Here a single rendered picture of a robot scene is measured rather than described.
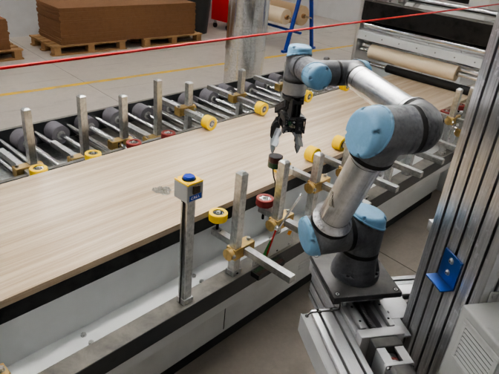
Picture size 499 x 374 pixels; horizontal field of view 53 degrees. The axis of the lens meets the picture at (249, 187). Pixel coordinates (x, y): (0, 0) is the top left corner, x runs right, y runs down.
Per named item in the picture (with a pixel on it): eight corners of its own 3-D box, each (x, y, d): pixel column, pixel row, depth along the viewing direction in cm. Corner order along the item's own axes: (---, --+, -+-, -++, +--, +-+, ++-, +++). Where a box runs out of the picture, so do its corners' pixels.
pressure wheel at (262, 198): (275, 219, 229) (278, 197, 224) (263, 225, 224) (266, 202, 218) (261, 212, 234) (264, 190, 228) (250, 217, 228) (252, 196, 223)
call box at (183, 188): (203, 199, 170) (203, 179, 166) (186, 206, 165) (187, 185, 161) (189, 191, 174) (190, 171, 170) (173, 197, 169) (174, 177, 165)
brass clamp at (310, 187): (330, 187, 235) (332, 177, 233) (312, 196, 226) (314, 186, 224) (319, 182, 239) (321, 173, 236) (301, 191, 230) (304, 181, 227)
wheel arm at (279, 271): (294, 282, 192) (295, 273, 190) (288, 286, 190) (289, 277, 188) (216, 233, 217) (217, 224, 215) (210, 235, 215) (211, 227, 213)
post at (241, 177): (238, 274, 208) (249, 171, 186) (232, 278, 206) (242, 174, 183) (232, 271, 210) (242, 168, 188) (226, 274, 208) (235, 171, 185)
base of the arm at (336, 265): (387, 285, 154) (393, 259, 150) (341, 289, 151) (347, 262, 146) (366, 256, 167) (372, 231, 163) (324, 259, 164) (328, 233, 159)
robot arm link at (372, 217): (387, 254, 152) (398, 217, 145) (349, 260, 147) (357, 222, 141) (367, 233, 161) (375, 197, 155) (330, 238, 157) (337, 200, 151)
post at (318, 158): (310, 243, 245) (325, 153, 222) (305, 245, 242) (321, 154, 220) (304, 239, 247) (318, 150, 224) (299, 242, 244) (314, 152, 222)
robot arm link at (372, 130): (347, 259, 151) (436, 129, 110) (302, 266, 146) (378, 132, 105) (333, 225, 157) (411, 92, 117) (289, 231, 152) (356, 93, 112)
